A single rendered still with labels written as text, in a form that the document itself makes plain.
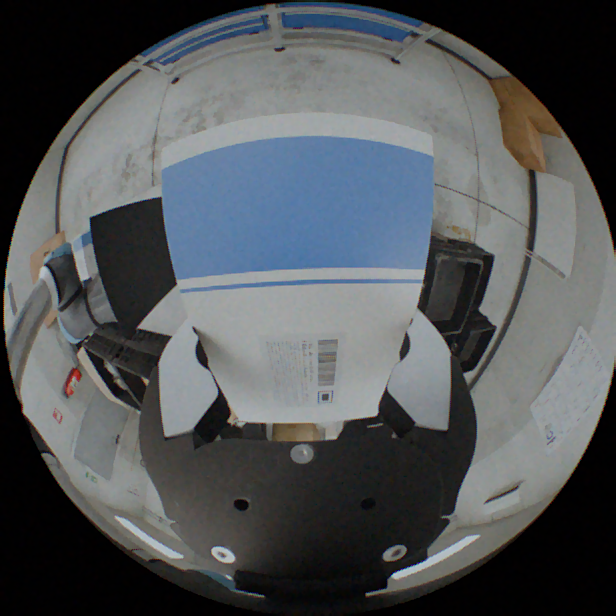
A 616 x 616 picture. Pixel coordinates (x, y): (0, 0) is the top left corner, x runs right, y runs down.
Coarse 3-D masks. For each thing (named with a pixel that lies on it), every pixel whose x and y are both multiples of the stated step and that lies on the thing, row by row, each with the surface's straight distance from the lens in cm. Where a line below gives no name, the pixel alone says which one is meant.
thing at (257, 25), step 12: (228, 12) 150; (240, 12) 150; (204, 24) 155; (228, 24) 155; (240, 24) 158; (252, 24) 158; (264, 24) 159; (168, 36) 161; (180, 36) 162; (192, 36) 162; (204, 36) 164; (216, 36) 165; (228, 36) 166; (156, 48) 168; (168, 48) 168; (180, 48) 172; (192, 48) 173; (156, 60) 179; (168, 60) 180
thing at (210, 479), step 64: (256, 448) 6; (320, 448) 6; (384, 448) 6; (192, 512) 6; (256, 512) 6; (320, 512) 5; (384, 512) 6; (256, 576) 6; (320, 576) 6; (384, 576) 6
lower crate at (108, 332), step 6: (102, 324) 113; (108, 324) 112; (114, 324) 109; (96, 330) 111; (102, 330) 108; (108, 330) 107; (114, 330) 104; (120, 330) 102; (108, 336) 101; (114, 336) 98; (120, 336) 97
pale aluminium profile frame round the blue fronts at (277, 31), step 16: (240, 16) 148; (272, 16) 152; (368, 16) 149; (192, 32) 155; (256, 32) 163; (272, 32) 163; (288, 32) 163; (336, 32) 164; (352, 32) 164; (432, 32) 161; (160, 48) 163; (208, 48) 172; (240, 48) 176; (368, 48) 178; (400, 48) 195; (128, 64) 174; (144, 64) 180; (176, 64) 183; (192, 64) 188; (176, 80) 203
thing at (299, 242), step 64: (256, 128) 9; (320, 128) 9; (384, 128) 9; (192, 192) 9; (256, 192) 8; (320, 192) 8; (384, 192) 9; (192, 256) 10; (256, 256) 9; (320, 256) 8; (384, 256) 9; (192, 320) 11; (256, 320) 10; (320, 320) 10; (384, 320) 11; (256, 384) 14; (320, 384) 13; (384, 384) 15
